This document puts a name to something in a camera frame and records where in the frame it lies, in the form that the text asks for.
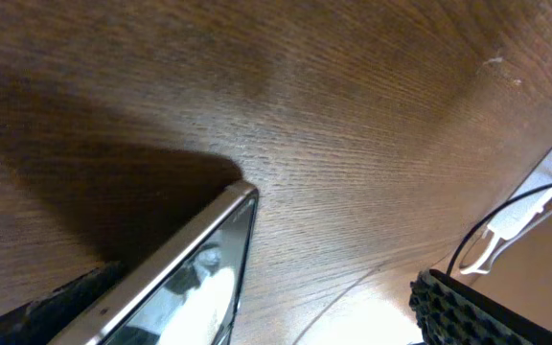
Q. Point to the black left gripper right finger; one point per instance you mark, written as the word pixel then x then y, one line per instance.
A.
pixel 448 312

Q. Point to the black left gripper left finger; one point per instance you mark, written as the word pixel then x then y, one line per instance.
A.
pixel 38 321

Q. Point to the black Samsung Galaxy flip phone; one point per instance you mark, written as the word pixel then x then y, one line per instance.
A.
pixel 188 291

